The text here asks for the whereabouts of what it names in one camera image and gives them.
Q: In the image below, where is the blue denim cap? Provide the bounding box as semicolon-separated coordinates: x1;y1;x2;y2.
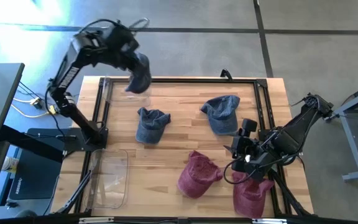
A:
135;107;172;145
200;95;241;136
124;52;153;95

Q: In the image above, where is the clear plastic bin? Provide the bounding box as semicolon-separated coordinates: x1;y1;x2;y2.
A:
102;77;152;108
84;148;129;210

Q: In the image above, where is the person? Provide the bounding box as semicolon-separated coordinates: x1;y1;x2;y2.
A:
14;209;39;218

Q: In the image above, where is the silver LED light bar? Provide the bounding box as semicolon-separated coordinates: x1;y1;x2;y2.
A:
252;218;288;224
78;218;115;224

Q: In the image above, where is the black overhead rig beam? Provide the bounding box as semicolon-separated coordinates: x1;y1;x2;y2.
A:
0;213;358;224

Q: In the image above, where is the black diagonal rig strut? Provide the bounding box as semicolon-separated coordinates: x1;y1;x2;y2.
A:
0;124;65;164

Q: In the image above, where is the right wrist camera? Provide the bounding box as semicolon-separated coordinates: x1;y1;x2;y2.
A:
239;118;259;138

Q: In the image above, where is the black aluminium table frame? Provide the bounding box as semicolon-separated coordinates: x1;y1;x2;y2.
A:
56;77;315;218

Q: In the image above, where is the red denim cap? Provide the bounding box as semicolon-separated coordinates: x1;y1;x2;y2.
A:
231;170;275;219
177;150;224;200

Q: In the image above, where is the grey metal table frame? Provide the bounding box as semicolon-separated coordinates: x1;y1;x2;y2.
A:
321;79;358;183

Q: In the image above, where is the yellow cable with connector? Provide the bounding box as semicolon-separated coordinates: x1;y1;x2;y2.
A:
10;96;59;119

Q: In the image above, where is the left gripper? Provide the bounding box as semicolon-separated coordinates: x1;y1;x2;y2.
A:
104;21;141;71

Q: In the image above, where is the black table clamp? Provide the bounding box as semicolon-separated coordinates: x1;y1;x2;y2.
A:
219;68;234;82

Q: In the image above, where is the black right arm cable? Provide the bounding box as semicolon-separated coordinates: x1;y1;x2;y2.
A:
223;157;304;185

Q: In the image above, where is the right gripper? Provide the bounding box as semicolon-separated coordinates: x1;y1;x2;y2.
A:
223;135;275;181

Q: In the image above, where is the white paper cup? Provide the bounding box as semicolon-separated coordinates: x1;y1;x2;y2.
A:
1;156;20;174

